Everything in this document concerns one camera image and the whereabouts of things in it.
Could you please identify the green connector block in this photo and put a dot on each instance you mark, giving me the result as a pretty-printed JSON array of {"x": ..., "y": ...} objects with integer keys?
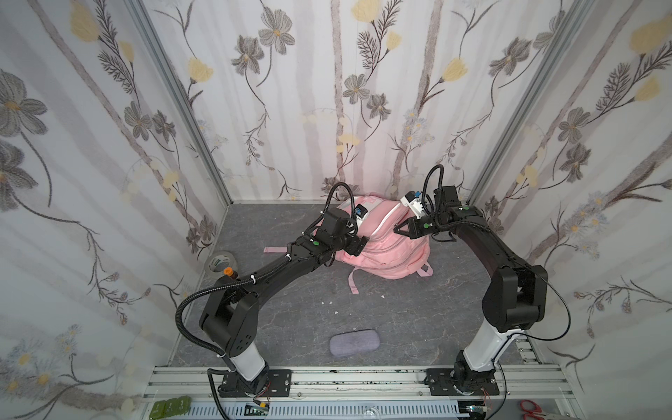
[{"x": 170, "y": 408}]

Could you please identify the red handled scissors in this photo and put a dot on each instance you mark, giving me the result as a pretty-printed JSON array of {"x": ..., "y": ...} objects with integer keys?
[{"x": 531, "y": 410}]

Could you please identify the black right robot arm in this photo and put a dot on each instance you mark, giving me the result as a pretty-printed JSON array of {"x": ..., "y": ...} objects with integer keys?
[{"x": 514, "y": 301}]

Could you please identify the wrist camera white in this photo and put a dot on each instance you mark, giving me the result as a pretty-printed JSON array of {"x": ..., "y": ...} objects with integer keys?
[
  {"x": 360, "y": 214},
  {"x": 412, "y": 200}
]

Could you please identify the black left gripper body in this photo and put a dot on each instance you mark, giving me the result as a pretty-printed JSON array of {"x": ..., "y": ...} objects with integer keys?
[{"x": 354, "y": 244}]

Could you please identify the purple glasses case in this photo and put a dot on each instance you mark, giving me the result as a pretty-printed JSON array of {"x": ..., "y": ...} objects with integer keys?
[{"x": 353, "y": 343}]

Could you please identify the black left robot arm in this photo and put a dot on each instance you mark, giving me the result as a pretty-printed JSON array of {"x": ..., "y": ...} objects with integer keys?
[{"x": 336, "y": 196}]

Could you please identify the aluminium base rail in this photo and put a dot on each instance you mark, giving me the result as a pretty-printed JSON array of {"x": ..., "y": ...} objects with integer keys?
[{"x": 397, "y": 392}]

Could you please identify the orange cap brown bottle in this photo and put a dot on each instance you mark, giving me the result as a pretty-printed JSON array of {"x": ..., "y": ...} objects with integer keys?
[{"x": 229, "y": 272}]

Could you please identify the white tape roll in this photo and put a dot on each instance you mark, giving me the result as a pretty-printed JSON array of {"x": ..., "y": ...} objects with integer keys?
[{"x": 221, "y": 261}]

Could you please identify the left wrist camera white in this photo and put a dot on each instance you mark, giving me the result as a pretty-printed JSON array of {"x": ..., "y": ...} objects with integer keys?
[{"x": 360, "y": 214}]

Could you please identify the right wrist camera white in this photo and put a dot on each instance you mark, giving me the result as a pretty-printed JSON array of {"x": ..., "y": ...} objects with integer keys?
[{"x": 412, "y": 200}]

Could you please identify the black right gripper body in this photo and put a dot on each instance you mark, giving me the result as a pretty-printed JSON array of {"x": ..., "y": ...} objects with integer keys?
[{"x": 417, "y": 226}]

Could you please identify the pink student backpack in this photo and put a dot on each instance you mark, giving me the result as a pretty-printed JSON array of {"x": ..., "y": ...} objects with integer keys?
[{"x": 387, "y": 254}]

